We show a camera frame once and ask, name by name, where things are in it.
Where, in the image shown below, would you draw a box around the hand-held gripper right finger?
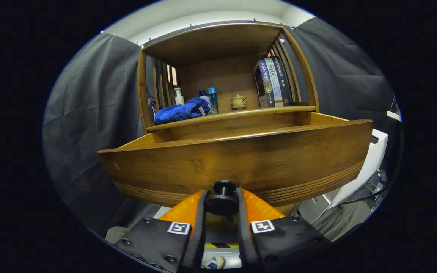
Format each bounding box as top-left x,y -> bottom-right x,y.
236,188 -> 331,271

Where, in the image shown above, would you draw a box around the yellow lidded teacup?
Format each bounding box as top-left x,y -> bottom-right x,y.
231,94 -> 248,110

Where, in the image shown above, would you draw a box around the white bottle with blue cap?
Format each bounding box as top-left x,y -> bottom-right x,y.
198,90 -> 211,114

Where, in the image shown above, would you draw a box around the teal bottle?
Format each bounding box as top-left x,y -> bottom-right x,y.
207,87 -> 219,113

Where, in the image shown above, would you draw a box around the person's shoe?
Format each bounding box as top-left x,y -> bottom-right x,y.
202,256 -> 225,270

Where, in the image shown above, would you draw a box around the white box with black handles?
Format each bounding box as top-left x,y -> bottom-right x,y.
300,129 -> 389,224

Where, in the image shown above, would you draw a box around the thick black cable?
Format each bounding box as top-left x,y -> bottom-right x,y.
336,171 -> 388,207

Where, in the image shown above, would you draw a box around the wooden drawer with black knob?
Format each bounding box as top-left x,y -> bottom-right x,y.
97,112 -> 373,217

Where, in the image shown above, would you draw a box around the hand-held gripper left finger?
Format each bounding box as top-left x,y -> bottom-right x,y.
114,189 -> 209,273

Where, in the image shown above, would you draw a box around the wooden countertop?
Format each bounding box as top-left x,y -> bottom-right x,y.
146,105 -> 317,132

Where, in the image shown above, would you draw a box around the pale blue book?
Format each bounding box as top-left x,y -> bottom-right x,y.
264,58 -> 283,107

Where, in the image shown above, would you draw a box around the black backdrop cloth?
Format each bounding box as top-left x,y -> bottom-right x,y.
43,17 -> 401,235

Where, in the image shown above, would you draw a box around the blue towel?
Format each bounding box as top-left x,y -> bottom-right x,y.
153,97 -> 211,125

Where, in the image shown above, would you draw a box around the person's grey trousers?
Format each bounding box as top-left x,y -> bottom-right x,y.
311,201 -> 373,241

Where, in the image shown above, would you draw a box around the wooden cabinet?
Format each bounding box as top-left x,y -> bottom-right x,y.
137,23 -> 319,133

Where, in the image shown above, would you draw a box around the black book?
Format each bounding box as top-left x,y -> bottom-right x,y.
272,56 -> 293,106

